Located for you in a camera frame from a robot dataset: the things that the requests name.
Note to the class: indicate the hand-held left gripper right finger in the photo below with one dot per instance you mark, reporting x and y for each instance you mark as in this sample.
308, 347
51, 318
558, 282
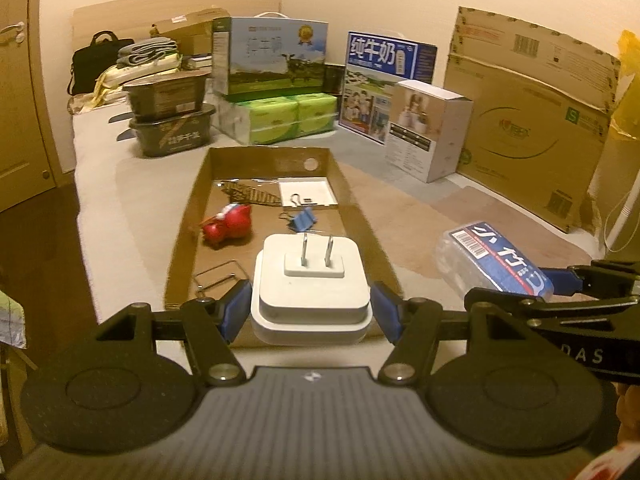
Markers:
387, 315

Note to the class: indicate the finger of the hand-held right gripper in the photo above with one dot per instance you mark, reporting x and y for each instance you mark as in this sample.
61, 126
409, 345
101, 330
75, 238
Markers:
560, 282
550, 310

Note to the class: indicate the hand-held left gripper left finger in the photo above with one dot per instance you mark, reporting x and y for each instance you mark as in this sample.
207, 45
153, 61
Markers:
234, 312

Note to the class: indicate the clear plastic pack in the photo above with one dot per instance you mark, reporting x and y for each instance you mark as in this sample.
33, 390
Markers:
490, 255

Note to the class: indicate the white plug adapter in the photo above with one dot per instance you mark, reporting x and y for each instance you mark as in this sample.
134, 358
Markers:
310, 300

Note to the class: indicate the red white cat figure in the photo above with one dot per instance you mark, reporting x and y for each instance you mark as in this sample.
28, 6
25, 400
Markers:
230, 225

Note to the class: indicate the shallow cardboard tray box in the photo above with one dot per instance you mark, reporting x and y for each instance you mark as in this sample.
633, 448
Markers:
340, 230

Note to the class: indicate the blue binder clip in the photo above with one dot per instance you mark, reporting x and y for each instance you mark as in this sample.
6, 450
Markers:
305, 220

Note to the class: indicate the white square tray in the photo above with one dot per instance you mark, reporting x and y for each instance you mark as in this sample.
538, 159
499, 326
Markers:
310, 191

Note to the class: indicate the torn brown cardboard piece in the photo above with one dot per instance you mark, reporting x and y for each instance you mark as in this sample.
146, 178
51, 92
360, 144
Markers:
592, 212

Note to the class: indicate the white fan stand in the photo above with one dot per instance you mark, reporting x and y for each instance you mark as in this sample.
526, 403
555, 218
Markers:
622, 225

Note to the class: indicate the large cardboard box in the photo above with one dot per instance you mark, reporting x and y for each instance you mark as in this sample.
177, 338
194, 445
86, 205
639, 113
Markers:
525, 135

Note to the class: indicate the white product box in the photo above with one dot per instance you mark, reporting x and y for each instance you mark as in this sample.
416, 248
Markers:
450, 135

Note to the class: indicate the green tissue pack bundle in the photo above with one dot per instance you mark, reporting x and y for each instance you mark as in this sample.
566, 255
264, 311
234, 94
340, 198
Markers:
280, 117

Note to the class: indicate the yellow plastic bag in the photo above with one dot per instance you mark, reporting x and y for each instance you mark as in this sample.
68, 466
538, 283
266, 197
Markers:
630, 85

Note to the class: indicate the green checked cloth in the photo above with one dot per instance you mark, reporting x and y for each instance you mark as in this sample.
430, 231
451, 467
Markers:
12, 320

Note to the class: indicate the dark gift box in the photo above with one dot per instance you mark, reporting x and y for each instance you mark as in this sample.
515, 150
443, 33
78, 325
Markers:
334, 80

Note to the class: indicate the green milk carton box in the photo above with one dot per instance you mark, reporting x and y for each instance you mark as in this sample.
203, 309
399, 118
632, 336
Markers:
270, 60

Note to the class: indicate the blue milk carton box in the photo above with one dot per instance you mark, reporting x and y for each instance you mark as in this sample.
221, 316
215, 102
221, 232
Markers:
375, 60

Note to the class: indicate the cream folded cloth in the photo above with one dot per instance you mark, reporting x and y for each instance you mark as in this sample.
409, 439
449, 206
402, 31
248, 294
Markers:
112, 82

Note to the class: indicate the folded grey towels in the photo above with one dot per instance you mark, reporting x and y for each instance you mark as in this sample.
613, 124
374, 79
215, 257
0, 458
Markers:
150, 52

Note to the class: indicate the black bag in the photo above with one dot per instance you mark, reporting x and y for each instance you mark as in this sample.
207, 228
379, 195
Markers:
95, 65

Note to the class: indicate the small brown cardboard box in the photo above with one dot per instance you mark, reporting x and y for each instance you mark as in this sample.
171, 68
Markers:
195, 27

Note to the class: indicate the wooden door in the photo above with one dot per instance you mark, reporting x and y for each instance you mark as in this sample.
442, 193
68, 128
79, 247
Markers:
25, 110

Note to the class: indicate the wooden headboard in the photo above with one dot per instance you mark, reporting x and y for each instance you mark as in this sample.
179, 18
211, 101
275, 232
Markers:
125, 15

